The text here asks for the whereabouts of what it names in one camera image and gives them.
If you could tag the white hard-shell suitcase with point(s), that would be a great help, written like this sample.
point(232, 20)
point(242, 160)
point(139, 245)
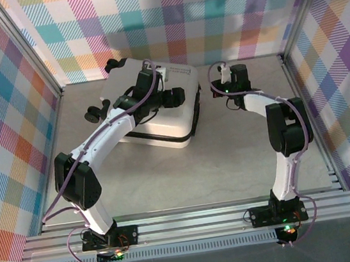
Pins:
point(174, 124)

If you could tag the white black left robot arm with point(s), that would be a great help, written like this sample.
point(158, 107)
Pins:
point(104, 134)

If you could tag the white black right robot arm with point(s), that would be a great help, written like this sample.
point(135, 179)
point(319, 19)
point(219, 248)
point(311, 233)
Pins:
point(284, 174)

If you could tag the aluminium side rail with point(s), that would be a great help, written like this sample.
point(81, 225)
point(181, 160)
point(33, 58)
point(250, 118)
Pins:
point(294, 83)
point(55, 130)

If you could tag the aluminium upright post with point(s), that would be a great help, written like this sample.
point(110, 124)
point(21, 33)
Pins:
point(27, 50)
point(303, 7)

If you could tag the aluminium cross rail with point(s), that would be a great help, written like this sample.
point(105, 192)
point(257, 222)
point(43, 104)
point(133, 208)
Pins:
point(190, 224)

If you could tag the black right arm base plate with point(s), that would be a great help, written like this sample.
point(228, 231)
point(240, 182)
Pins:
point(260, 216)

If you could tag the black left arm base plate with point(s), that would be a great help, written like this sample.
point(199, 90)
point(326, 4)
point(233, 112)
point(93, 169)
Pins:
point(127, 235)

